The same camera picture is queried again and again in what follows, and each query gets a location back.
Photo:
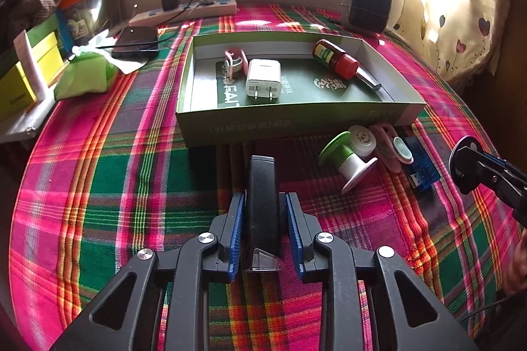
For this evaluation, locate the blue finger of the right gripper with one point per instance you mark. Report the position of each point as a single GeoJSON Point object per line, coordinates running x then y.
{"type": "Point", "coordinates": [506, 181]}

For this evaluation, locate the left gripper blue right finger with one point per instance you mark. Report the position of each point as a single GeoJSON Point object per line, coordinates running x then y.
{"type": "Point", "coordinates": [302, 230]}

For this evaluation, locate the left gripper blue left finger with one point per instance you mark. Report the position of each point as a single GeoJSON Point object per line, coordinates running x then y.
{"type": "Point", "coordinates": [232, 235]}

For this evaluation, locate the black remote stick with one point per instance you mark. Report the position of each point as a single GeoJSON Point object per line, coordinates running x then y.
{"type": "Point", "coordinates": [262, 218]}

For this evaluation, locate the blue usb tester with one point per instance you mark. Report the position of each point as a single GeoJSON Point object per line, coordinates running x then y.
{"type": "Point", "coordinates": [422, 173]}

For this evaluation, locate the pink clip with teal pad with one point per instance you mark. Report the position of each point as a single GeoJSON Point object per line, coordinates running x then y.
{"type": "Point", "coordinates": [390, 148]}

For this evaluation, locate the green white spool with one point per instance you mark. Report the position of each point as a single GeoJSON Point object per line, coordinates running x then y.
{"type": "Point", "coordinates": [339, 153]}

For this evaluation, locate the white round cap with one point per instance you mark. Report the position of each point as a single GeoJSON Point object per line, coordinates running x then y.
{"type": "Point", "coordinates": [363, 141]}

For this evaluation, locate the white usb charger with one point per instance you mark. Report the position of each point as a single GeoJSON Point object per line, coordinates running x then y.
{"type": "Point", "coordinates": [263, 79]}

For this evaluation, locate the pink red small clip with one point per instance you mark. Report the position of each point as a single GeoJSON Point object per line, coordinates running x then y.
{"type": "Point", "coordinates": [235, 61]}

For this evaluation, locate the red cap brown bottle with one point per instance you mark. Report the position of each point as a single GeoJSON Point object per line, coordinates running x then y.
{"type": "Point", "coordinates": [335, 59]}

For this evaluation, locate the black round key fob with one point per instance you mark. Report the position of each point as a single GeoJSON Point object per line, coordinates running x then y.
{"type": "Point", "coordinates": [463, 160]}

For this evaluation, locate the green cardboard box tray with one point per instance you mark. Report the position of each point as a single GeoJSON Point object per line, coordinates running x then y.
{"type": "Point", "coordinates": [214, 107]}

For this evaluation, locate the heart pattern curtain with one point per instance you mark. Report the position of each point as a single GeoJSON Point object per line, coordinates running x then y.
{"type": "Point", "coordinates": [465, 5]}

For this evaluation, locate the grey small heater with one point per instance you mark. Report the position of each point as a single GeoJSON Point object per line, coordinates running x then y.
{"type": "Point", "coordinates": [365, 16]}

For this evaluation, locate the green tissue pack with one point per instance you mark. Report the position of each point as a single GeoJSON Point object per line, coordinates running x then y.
{"type": "Point", "coordinates": [88, 72]}

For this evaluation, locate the black smartphone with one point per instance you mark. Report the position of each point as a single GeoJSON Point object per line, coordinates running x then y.
{"type": "Point", "coordinates": [137, 43]}

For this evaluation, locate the white power strip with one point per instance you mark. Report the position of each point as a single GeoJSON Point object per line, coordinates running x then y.
{"type": "Point", "coordinates": [195, 11]}

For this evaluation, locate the yellow green boxes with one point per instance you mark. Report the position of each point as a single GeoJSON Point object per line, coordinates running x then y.
{"type": "Point", "coordinates": [33, 63]}

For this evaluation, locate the brown cloth bundle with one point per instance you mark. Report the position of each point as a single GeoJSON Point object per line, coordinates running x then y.
{"type": "Point", "coordinates": [18, 15]}

